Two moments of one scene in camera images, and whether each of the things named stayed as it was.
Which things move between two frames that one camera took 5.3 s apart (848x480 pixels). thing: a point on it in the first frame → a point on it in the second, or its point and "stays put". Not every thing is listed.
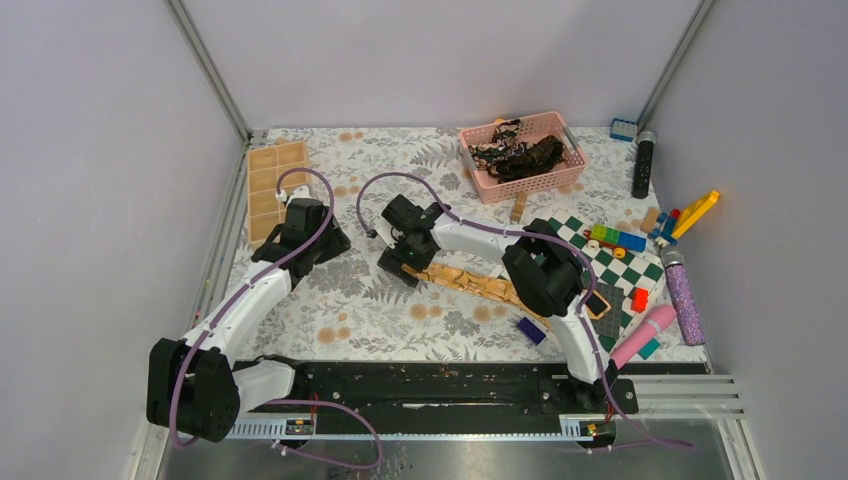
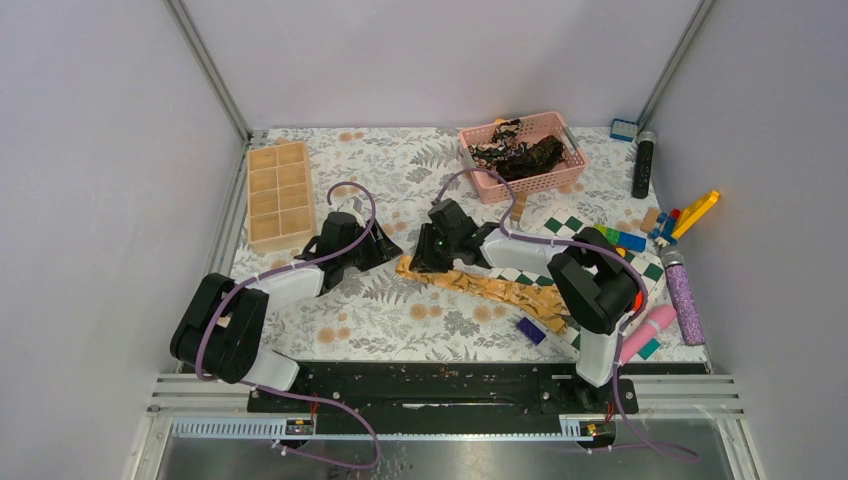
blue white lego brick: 623,130 stays put
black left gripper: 339,243 → 381,248
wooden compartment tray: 272,168 stays put
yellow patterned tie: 487,289 stays put
